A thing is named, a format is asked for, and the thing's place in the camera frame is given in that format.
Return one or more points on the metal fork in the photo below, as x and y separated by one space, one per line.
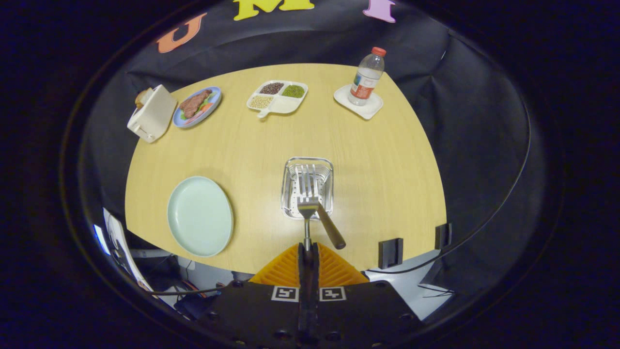
307 211

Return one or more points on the clear water bottle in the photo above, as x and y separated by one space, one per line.
365 80

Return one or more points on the brown steak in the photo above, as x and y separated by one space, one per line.
194 103

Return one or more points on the toasted bread slice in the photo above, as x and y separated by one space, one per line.
143 98

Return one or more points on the metal mesh basket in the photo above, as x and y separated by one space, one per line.
290 191

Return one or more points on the light green plate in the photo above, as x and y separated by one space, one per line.
199 215

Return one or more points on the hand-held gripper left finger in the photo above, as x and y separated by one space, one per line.
261 315

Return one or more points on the black table clamp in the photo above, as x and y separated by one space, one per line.
390 253
442 236

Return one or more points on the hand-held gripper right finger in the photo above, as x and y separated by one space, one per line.
358 315

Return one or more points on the metal spoon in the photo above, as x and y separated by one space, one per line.
332 230

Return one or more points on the white divided dish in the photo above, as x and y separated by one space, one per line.
283 104

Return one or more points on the black backdrop cloth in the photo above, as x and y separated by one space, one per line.
460 97

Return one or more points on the blue plate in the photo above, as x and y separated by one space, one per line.
213 109

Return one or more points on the white square coaster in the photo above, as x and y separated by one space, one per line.
370 110

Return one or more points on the white toaster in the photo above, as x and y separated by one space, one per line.
155 114

